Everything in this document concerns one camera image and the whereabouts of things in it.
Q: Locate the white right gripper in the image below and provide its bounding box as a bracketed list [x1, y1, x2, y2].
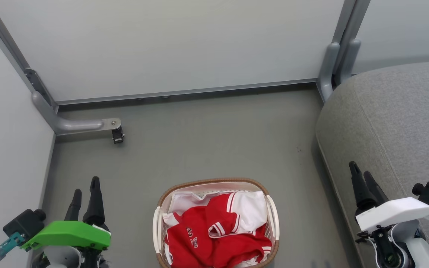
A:
[349, 161, 429, 243]

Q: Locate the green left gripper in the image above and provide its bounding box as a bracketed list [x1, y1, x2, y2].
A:
[21, 176, 111, 262]

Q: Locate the red and white jersey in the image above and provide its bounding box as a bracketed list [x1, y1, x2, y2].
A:
[163, 191, 273, 268]

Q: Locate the grey fabric sofa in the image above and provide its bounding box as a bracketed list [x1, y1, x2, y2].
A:
[315, 60, 429, 268]

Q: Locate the white laundry basket brown rim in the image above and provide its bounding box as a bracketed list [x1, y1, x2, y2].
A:
[152, 178, 280, 268]

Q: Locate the black caster wheel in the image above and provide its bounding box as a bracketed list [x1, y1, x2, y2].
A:
[111, 127, 125, 144]

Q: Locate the grey partition foot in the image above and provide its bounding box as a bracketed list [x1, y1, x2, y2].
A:
[32, 91, 122, 135]

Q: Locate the white cloth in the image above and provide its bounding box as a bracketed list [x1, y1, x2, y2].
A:
[167, 191, 222, 216]

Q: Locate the teal left camera connector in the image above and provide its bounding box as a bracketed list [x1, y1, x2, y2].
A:
[0, 232, 26, 268]

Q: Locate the grey double partition post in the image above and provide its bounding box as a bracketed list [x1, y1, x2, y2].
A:
[317, 0, 371, 103]

